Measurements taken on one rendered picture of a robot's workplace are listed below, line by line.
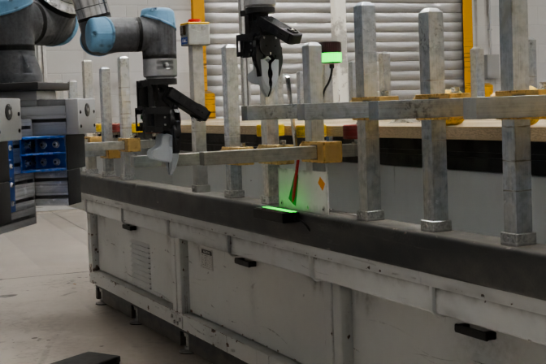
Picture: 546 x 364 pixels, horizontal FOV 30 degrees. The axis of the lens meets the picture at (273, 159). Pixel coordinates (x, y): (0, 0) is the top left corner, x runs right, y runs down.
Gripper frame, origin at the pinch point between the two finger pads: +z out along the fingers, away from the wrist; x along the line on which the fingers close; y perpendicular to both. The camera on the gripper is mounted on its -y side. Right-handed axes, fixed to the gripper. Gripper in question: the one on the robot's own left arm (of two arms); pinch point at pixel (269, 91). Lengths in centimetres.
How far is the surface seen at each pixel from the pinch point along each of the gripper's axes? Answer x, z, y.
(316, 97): -8.1, 1.7, -7.7
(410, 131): -15.2, 10.3, -30.0
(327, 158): -4.3, 16.0, -14.0
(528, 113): 48, 6, -98
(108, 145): -50, 16, 133
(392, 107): 46, 4, -72
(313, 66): -7.6, -5.7, -7.5
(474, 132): -7, 10, -53
